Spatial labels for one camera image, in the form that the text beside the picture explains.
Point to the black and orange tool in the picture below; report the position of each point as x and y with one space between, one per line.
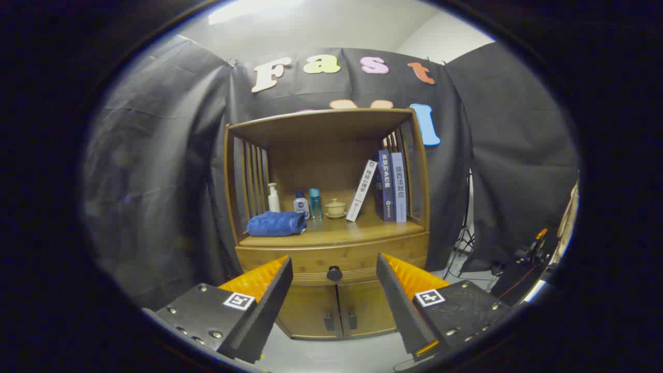
533 252

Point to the blue folded towel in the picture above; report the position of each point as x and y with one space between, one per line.
276 224

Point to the pale blue book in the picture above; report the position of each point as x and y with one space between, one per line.
399 189

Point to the black drawer knob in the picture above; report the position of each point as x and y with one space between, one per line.
334 273

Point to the wooden cabinet door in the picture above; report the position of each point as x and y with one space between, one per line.
368 305
311 311

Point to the white pump bottle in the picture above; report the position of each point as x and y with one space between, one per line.
273 200

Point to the wooden drawer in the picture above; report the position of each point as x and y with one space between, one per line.
331 255

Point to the beige lidded ceramic cup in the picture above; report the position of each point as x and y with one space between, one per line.
335 209

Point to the beige bag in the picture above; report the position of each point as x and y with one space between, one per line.
568 217

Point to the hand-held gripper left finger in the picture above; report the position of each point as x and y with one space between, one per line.
267 311

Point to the wooden cabinet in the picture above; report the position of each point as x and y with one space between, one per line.
321 155

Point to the dark blue book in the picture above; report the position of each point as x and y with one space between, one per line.
385 186

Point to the black backdrop cloth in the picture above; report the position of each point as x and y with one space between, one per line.
155 155

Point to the black light stand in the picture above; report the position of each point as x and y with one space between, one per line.
466 235

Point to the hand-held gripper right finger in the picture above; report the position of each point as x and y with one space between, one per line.
401 305

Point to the white bottle with blue cap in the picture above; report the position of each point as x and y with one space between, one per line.
301 206

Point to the wooden countertop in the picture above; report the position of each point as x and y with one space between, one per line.
357 229

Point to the white book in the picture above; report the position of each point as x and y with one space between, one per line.
361 190

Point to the clear blue bottle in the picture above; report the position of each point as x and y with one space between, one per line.
315 203

